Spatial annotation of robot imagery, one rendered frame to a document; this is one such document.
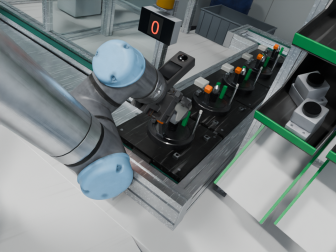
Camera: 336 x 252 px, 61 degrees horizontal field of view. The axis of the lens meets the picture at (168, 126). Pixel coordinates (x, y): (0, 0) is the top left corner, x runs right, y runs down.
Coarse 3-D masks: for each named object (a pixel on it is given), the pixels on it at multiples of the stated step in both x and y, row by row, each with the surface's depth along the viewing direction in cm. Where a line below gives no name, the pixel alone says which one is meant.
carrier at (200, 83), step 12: (192, 84) 111; (204, 84) 109; (216, 84) 101; (192, 96) 100; (216, 96) 98; (192, 108) 97; (204, 108) 95; (216, 108) 97; (228, 108) 98; (204, 120) 93; (228, 120) 96; (240, 120) 99; (228, 132) 92
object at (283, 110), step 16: (304, 64) 61; (320, 64) 65; (288, 80) 59; (272, 96) 58; (288, 96) 60; (256, 112) 57; (272, 112) 58; (288, 112) 58; (272, 128) 56; (320, 128) 55; (304, 144) 52; (320, 144) 52
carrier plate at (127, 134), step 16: (128, 128) 81; (144, 128) 82; (128, 144) 77; (144, 144) 77; (192, 144) 82; (208, 144) 83; (160, 160) 74; (176, 160) 75; (192, 160) 76; (176, 176) 71
